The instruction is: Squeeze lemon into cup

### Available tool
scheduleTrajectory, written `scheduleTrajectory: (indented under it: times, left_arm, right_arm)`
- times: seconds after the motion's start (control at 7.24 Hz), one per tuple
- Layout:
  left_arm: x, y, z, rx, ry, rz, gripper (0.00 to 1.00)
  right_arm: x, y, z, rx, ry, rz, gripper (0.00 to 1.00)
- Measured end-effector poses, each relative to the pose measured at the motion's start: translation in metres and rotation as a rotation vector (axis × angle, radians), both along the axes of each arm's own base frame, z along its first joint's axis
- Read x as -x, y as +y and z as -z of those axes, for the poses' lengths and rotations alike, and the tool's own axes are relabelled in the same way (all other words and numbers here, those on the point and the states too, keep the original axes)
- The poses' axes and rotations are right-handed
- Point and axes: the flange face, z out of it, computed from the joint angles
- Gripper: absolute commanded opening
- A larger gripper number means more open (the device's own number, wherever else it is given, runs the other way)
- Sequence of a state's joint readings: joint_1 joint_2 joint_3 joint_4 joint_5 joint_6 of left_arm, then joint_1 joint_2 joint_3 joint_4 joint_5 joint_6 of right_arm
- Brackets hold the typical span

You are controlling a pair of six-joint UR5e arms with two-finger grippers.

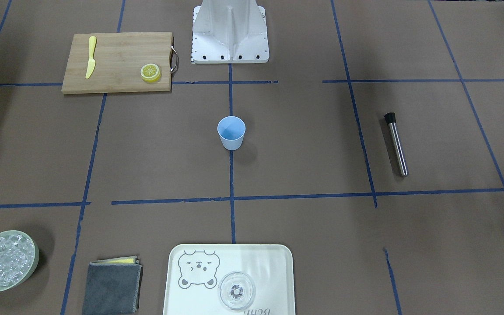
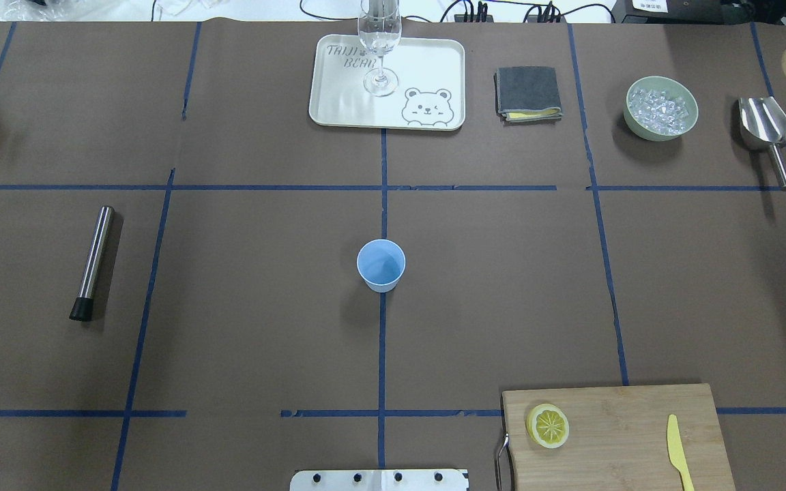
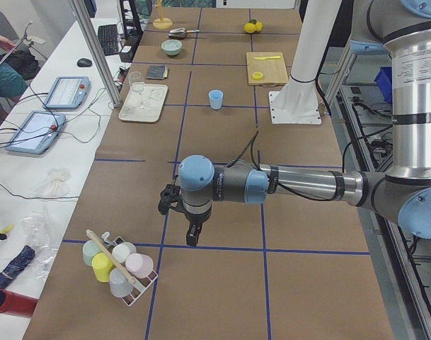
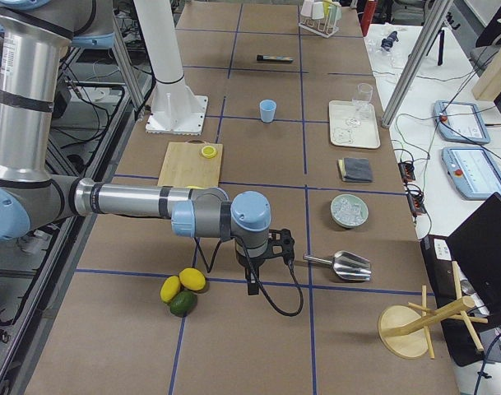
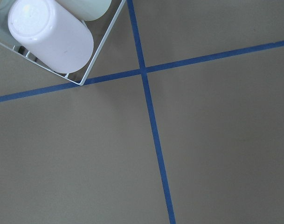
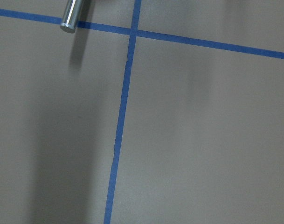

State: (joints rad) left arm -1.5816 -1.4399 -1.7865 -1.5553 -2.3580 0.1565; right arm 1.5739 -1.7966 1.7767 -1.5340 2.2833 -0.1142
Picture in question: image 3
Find black computer mouse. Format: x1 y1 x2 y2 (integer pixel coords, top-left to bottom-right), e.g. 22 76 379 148
76 58 93 68

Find teach pendant tablet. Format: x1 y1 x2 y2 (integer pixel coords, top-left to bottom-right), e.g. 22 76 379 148
42 76 91 110
4 110 66 154

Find aluminium frame post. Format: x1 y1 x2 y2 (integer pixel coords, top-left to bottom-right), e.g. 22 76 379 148
69 0 121 108

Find lower teach pendant tablet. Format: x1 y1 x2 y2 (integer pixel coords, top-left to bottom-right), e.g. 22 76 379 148
4 110 66 154

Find white cup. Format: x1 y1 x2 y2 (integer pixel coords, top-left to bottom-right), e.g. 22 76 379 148
112 242 137 264

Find red cylinder tube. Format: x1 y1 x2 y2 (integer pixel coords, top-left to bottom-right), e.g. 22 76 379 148
0 290 38 318

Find whole yellow lemon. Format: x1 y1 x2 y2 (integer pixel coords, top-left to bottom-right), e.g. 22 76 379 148
255 21 263 32

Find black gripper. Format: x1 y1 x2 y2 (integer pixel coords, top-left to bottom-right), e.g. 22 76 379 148
183 203 212 246

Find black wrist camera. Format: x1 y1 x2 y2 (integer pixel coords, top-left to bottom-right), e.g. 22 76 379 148
158 184 183 215

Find clear wine glass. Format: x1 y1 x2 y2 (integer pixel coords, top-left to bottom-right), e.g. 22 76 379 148
128 71 149 109

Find light blue plastic cup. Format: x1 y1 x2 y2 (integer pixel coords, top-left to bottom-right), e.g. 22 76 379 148
208 89 224 110

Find black keyboard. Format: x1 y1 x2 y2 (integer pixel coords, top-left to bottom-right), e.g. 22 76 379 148
97 24 118 56

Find upper teach pendant tablet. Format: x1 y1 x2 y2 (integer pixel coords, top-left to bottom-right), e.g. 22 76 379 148
42 76 91 110

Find wooden cutting board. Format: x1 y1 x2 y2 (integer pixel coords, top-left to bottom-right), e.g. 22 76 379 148
246 52 289 86

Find wooden rack handle rod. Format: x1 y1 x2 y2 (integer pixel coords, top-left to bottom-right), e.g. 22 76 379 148
86 229 136 285

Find yellow plastic knife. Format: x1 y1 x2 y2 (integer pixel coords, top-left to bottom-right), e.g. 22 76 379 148
253 55 282 60

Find yellow cup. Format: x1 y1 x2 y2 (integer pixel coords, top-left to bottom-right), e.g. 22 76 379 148
91 252 115 283

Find cream bear tray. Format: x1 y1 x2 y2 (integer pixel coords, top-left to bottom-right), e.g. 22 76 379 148
118 82 168 123

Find person in teal shorts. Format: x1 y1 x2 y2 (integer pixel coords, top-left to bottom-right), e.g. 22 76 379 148
0 55 27 125

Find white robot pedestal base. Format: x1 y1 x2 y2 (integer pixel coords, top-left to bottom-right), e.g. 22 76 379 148
269 0 342 125

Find blue storage bin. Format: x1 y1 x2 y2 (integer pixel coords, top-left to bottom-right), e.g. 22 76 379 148
374 67 393 104

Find black box with label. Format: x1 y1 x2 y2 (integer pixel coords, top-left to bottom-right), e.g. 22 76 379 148
119 45 134 63

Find mint green cup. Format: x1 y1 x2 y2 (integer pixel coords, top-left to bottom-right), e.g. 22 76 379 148
82 240 101 266

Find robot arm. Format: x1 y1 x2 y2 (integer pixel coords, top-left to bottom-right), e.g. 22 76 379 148
178 1 431 246

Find pale grey cup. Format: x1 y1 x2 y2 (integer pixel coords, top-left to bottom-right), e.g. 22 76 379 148
109 268 133 298

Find metal ice scoop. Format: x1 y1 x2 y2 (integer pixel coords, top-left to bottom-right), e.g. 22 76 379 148
168 28 200 40

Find pink cup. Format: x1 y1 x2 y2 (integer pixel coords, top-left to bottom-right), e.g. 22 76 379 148
125 253 154 278

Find white crumpled gloves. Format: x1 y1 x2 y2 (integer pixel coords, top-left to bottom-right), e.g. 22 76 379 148
35 168 71 198

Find green bowl of ice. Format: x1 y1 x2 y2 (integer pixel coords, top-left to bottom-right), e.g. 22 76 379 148
161 39 183 57

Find white wire cup rack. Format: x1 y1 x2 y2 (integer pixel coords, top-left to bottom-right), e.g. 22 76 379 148
101 232 158 306

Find grey folded cloth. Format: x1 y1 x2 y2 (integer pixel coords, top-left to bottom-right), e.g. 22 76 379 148
146 64 168 80

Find crumpled clear plastic bag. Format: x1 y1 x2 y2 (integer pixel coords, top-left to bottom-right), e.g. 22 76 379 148
21 207 59 282

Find folded blue plaid umbrella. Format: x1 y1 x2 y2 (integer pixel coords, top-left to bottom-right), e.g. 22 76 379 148
0 245 35 290

